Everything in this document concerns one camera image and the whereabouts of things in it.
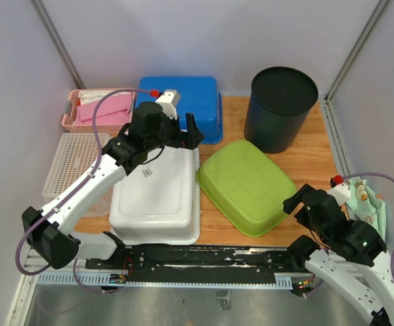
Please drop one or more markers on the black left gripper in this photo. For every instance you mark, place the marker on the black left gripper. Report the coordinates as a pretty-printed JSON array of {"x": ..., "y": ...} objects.
[{"x": 188, "y": 139}]

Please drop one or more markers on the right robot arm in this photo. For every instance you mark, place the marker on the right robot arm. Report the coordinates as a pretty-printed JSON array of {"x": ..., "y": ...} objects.
[{"x": 357, "y": 264}]

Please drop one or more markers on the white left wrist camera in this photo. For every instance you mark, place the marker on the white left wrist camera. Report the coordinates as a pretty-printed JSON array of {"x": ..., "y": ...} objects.
[{"x": 168, "y": 101}]

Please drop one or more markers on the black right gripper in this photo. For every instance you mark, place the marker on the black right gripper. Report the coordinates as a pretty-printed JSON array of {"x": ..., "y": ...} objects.
[{"x": 291, "y": 202}]

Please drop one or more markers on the black round bucket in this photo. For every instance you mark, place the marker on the black round bucket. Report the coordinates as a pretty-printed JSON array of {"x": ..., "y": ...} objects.
[{"x": 280, "y": 101}]

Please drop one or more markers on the mint green patterned cloth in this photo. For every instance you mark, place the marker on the mint green patterned cloth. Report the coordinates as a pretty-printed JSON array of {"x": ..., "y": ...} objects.
[{"x": 367, "y": 205}]

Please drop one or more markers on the white perforated plastic basket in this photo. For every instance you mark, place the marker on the white perforated plastic basket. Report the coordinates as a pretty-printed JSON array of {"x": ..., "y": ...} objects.
[{"x": 75, "y": 154}]

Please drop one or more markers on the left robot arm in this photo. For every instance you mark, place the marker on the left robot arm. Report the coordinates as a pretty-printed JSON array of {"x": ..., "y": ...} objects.
[{"x": 48, "y": 230}]

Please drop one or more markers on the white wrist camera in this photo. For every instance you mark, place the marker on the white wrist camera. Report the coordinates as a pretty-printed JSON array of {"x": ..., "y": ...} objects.
[
  {"x": 168, "y": 101},
  {"x": 339, "y": 190}
]

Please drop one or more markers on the pink folded cloth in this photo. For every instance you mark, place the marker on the pink folded cloth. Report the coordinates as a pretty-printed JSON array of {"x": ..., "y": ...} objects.
[{"x": 109, "y": 114}]

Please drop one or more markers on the lime green plastic tub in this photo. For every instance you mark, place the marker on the lime green plastic tub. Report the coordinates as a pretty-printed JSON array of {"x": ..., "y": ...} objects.
[{"x": 247, "y": 187}]

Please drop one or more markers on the blue plastic tub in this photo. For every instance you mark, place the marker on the blue plastic tub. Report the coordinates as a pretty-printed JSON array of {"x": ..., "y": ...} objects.
[{"x": 198, "y": 95}]

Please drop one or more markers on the large white plastic tub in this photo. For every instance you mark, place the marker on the large white plastic tub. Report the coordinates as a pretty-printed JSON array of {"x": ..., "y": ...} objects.
[{"x": 159, "y": 203}]

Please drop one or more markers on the white slotted cable duct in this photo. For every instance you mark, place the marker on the white slotted cable duct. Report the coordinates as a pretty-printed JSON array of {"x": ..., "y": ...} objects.
[{"x": 158, "y": 279}]

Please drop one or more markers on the pink plastic basket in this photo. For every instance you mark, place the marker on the pink plastic basket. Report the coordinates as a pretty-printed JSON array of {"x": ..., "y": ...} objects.
[{"x": 70, "y": 115}]

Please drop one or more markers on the white folded cloth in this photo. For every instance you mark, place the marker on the white folded cloth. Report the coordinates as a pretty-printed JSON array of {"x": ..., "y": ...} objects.
[{"x": 91, "y": 96}]

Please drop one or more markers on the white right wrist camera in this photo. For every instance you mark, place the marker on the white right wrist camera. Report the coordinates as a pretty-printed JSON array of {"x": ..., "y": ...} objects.
[{"x": 339, "y": 190}]

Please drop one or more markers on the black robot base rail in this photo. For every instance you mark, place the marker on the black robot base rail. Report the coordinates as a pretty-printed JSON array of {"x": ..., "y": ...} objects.
[{"x": 199, "y": 260}]

